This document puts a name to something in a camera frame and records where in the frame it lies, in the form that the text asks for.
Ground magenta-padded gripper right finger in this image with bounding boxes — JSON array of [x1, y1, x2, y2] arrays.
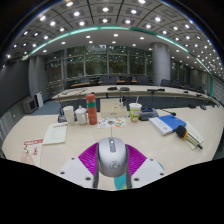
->
[[124, 143, 167, 190]]

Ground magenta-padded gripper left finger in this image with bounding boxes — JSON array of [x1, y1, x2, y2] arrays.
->
[[57, 142, 101, 190]]

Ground silver grey computer mouse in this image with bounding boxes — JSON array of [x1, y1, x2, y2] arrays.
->
[[96, 136, 129, 178]]

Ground white booklet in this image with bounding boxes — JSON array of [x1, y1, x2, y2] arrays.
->
[[42, 122, 69, 146]]

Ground red and white magazine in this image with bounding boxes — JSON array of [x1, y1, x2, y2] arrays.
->
[[20, 138, 44, 167]]

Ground blue and white book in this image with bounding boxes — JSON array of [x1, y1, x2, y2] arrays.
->
[[148, 114, 188, 137]]

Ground black and yellow microphone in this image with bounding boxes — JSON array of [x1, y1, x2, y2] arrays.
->
[[175, 124, 204, 150]]

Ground black desk microphone base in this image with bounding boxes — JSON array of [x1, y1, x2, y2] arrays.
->
[[57, 111, 68, 124]]

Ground plain white paper cup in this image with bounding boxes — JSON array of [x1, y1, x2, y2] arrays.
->
[[62, 105, 76, 127]]

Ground grey desk telephone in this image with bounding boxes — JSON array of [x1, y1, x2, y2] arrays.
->
[[138, 107, 160, 122]]

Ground green printed paper cup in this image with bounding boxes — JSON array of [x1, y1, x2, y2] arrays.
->
[[128, 96, 143, 123]]

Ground colourful sticker sheet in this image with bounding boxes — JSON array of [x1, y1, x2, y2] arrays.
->
[[97, 117, 128, 129]]

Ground red drink bottle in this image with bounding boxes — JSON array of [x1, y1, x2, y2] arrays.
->
[[85, 93, 99, 126]]

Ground cream cardboard box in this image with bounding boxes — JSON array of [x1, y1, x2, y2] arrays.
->
[[99, 98, 129, 119]]

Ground white standing panel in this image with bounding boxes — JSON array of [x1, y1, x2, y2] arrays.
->
[[34, 92, 44, 108]]

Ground grey box monitor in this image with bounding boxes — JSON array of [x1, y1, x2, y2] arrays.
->
[[22, 96, 39, 114]]

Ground long curved conference desk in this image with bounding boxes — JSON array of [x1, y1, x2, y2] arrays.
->
[[51, 84, 214, 103]]

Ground dark office chairs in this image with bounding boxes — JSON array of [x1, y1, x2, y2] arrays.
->
[[64, 75, 208, 94]]

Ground ceiling lights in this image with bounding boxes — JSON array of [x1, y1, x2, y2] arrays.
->
[[4, 0, 224, 73]]

